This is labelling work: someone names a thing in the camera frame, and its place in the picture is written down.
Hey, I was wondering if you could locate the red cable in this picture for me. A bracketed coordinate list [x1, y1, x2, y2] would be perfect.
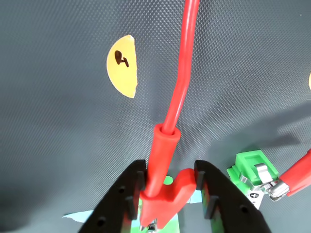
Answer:
[161, 0, 200, 134]

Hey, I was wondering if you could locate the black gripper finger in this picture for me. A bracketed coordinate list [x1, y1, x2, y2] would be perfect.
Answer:
[194, 159, 272, 233]
[79, 159, 147, 233]

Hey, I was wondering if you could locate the green battery holder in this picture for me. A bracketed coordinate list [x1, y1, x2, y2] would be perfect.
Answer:
[226, 150, 279, 195]

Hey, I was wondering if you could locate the dark grey work mat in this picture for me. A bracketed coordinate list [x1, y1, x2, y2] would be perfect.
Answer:
[0, 0, 311, 233]

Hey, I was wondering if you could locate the green bulb holder block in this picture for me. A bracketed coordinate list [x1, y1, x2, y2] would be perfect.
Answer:
[130, 176, 209, 233]

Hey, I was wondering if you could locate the red alligator clip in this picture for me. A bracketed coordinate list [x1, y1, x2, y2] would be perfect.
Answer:
[268, 148, 311, 201]
[139, 123, 197, 230]

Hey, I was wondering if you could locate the orange round sticker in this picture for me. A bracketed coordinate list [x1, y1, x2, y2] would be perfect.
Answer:
[106, 34, 139, 99]

